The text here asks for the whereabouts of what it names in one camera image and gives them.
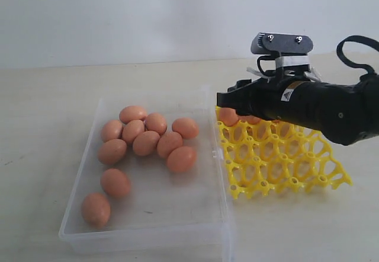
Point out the clear plastic storage box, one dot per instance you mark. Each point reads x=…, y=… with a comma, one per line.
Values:
x=166, y=217

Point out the yellow plastic egg tray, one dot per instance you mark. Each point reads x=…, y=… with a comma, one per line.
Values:
x=277, y=157

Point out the brown egg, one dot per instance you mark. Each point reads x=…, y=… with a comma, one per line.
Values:
x=112, y=151
x=115, y=183
x=131, y=131
x=96, y=210
x=145, y=143
x=111, y=130
x=130, y=113
x=227, y=116
x=168, y=142
x=181, y=159
x=252, y=119
x=186, y=127
x=156, y=122

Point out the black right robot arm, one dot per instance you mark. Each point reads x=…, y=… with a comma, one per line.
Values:
x=367, y=89

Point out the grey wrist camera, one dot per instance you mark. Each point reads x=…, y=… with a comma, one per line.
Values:
x=286, y=49

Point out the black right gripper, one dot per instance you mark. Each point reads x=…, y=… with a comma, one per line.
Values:
x=336, y=111

